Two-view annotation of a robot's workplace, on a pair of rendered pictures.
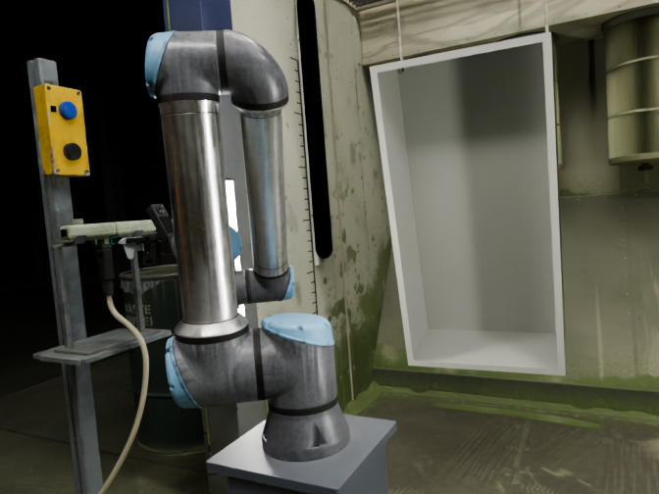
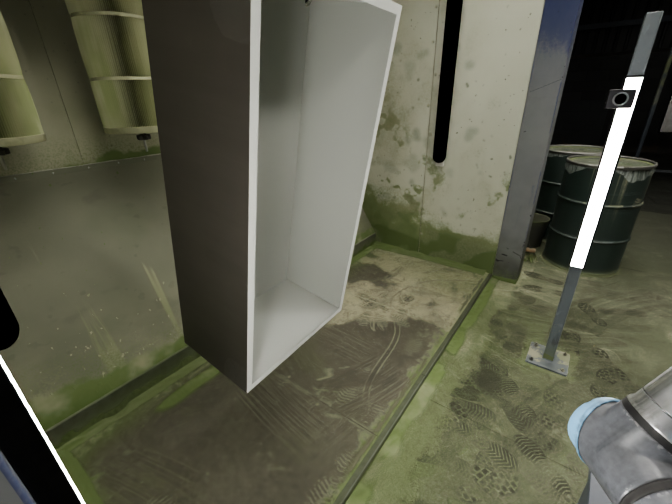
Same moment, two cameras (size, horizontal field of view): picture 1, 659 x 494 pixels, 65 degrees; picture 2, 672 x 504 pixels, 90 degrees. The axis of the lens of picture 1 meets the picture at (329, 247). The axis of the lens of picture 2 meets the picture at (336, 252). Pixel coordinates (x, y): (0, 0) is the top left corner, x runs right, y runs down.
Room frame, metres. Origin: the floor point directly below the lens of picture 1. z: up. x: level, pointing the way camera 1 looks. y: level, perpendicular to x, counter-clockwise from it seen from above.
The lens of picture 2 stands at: (1.65, 0.50, 1.39)
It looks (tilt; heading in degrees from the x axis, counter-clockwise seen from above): 25 degrees down; 280
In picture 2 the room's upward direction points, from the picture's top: 2 degrees counter-clockwise
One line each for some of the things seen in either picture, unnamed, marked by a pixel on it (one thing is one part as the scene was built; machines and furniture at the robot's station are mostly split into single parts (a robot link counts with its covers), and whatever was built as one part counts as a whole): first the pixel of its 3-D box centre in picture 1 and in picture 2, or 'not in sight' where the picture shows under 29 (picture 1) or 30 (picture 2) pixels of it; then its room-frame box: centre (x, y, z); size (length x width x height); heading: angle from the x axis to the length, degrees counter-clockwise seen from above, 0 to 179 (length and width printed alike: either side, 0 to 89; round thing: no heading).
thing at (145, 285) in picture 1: (184, 350); not in sight; (2.71, 0.81, 0.44); 0.59 x 0.58 x 0.89; 43
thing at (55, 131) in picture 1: (62, 132); not in sight; (1.56, 0.77, 1.42); 0.12 x 0.06 x 0.26; 152
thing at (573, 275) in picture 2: not in sight; (589, 223); (0.72, -1.15, 0.82); 0.05 x 0.05 x 1.64; 62
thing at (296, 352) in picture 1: (295, 356); not in sight; (1.08, 0.09, 0.83); 0.17 x 0.15 x 0.18; 98
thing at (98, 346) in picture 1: (104, 288); not in sight; (1.51, 0.67, 0.95); 0.26 x 0.15 x 0.32; 152
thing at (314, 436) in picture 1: (304, 418); not in sight; (1.08, 0.08, 0.69); 0.19 x 0.19 x 0.10
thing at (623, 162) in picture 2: not in sight; (609, 162); (-0.04, -2.49, 0.86); 0.54 x 0.54 x 0.01
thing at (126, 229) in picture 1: (137, 252); not in sight; (1.61, 0.60, 1.05); 0.49 x 0.05 x 0.23; 152
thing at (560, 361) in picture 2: not in sight; (547, 358); (0.72, -1.15, 0.01); 0.20 x 0.20 x 0.01; 62
